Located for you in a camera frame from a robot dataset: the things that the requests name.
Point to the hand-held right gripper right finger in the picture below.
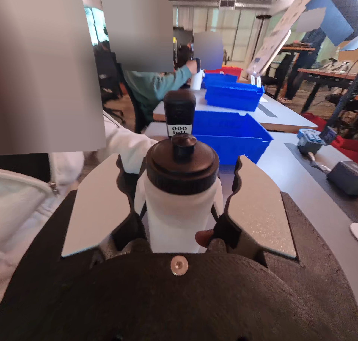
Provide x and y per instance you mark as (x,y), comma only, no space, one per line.
(257,215)

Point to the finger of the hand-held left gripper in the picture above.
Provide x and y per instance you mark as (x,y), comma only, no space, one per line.
(219,198)
(139,195)

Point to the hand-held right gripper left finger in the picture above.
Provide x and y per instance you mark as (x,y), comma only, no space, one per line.
(95,212)

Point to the white plastic bottle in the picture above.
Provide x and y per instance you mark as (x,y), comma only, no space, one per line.
(176,220)
(197,80)

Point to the black bottle lid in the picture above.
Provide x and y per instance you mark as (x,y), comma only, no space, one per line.
(181,173)

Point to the blue plastic bin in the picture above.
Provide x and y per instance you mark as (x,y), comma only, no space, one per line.
(232,128)
(232,99)
(218,79)

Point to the person's left forearm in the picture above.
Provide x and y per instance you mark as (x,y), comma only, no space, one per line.
(131,148)

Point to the red plastic bin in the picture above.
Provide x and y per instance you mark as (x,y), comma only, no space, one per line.
(232,71)

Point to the person's white jacket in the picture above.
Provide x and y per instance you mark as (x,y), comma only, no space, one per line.
(22,206)

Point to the black office chair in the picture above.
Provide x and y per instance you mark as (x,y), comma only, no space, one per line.
(109,75)

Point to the white document stand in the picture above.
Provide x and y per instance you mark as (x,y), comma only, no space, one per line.
(256,79)
(354,230)

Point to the grey charger case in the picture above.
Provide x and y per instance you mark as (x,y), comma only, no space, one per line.
(309,145)

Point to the blue tape roll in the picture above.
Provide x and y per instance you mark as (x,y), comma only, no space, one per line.
(300,132)

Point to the dark grey case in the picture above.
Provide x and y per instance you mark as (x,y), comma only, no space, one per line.
(345,177)

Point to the wooden instruction board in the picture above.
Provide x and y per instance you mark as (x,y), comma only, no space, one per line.
(272,47)

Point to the red bag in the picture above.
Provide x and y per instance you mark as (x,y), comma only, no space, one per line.
(348,148)

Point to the black floor lamp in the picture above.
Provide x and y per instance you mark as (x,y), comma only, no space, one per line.
(263,17)

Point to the black light stand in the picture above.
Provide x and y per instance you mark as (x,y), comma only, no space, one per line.
(344,100)

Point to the wooden office desk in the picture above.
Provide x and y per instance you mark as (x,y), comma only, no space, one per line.
(327,73)

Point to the LED light panel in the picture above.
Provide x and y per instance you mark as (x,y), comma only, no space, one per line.
(335,19)

